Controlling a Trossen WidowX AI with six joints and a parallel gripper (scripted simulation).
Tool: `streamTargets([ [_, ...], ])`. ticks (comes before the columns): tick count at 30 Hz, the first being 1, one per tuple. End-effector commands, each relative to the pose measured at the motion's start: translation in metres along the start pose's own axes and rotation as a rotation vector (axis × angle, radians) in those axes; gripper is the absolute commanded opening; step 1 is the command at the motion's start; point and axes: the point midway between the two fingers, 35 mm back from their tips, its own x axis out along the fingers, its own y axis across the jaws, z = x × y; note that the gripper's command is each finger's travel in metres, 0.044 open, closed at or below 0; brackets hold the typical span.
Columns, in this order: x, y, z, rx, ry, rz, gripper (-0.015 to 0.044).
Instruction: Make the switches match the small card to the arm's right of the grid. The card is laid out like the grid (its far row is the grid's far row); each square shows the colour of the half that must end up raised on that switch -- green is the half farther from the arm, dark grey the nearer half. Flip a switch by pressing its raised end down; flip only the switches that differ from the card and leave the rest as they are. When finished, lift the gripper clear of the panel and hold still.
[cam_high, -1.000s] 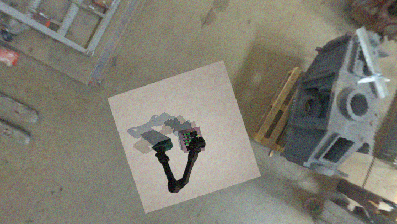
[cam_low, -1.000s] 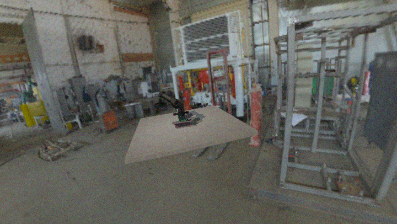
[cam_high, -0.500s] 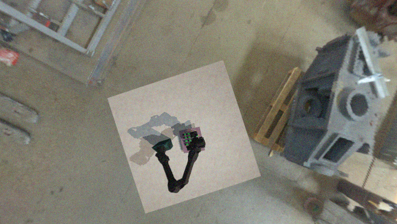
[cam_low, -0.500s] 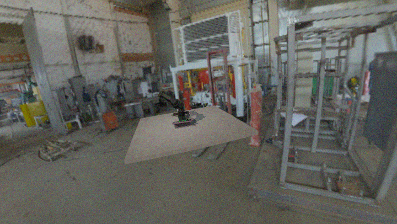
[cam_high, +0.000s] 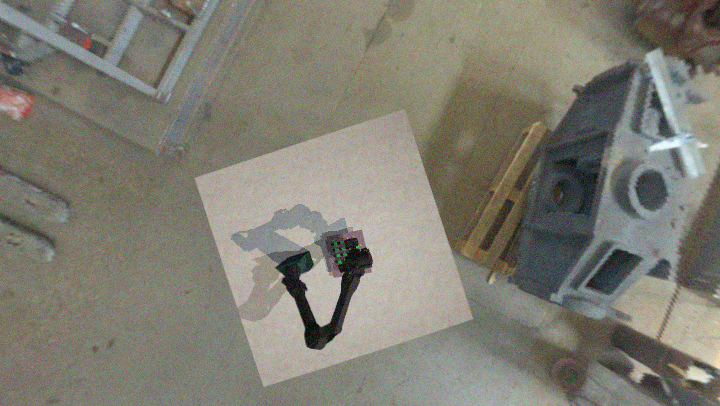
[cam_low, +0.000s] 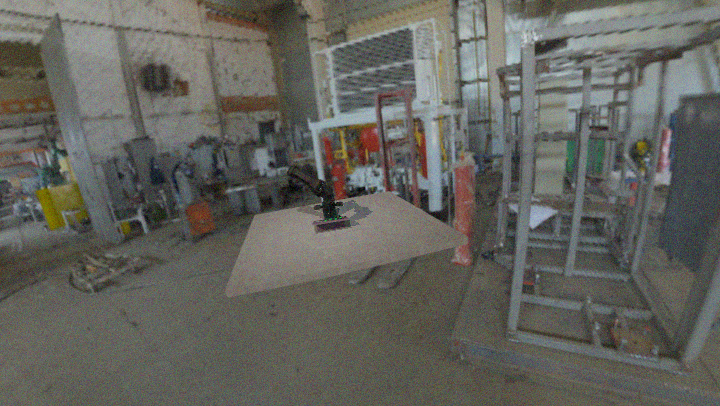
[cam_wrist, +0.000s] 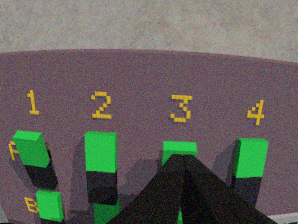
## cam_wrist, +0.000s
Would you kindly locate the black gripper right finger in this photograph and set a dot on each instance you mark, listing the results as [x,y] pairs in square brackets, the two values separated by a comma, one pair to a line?
[205,199]

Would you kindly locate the mauve switch panel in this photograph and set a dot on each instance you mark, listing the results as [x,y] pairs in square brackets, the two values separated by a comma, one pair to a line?
[83,131]

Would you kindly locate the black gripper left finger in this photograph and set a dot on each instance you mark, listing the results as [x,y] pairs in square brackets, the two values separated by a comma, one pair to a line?
[159,202]

